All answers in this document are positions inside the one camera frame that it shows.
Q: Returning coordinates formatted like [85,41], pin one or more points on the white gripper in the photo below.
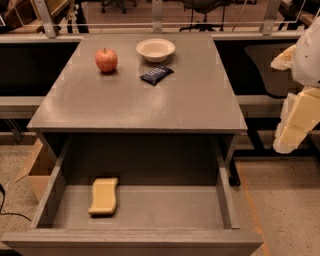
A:
[307,60]

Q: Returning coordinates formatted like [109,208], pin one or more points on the yellow sponge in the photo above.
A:
[104,200]

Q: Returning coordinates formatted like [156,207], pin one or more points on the grey cabinet counter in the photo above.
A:
[196,99]

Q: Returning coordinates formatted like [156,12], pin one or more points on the open grey top drawer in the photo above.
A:
[173,199]

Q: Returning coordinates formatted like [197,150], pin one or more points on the grey side bench right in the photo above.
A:
[263,106]

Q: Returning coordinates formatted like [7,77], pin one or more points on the grey side bench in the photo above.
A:
[19,107]
[263,106]

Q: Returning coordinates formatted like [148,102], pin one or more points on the black office chair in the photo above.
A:
[204,7]

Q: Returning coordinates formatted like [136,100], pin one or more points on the dark blue snack packet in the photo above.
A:
[156,74]

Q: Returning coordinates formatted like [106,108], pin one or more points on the white bowl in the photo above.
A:
[155,50]

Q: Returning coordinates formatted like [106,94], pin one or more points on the red apple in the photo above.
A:
[106,60]

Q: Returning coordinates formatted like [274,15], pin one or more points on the metal railing with glass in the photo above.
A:
[55,17]

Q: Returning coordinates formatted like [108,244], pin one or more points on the cardboard box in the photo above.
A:
[37,169]

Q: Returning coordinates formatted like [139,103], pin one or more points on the grey side bench left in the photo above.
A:
[19,107]

